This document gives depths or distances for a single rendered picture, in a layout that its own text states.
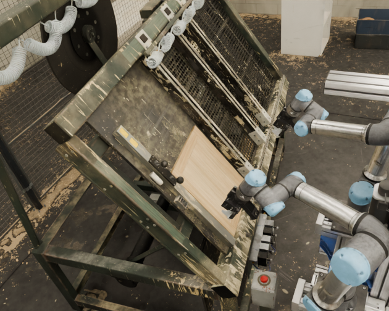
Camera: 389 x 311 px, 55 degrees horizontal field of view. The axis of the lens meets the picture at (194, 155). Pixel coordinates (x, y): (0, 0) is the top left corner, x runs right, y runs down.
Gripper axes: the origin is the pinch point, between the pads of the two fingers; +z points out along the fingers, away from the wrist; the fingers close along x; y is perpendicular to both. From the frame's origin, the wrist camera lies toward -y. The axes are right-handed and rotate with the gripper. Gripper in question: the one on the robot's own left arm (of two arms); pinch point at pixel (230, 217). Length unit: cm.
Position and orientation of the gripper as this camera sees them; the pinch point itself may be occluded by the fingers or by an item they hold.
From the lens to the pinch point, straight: 179.4
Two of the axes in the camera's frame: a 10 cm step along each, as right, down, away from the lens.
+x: -4.6, 6.3, -6.3
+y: -8.4, -5.4, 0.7
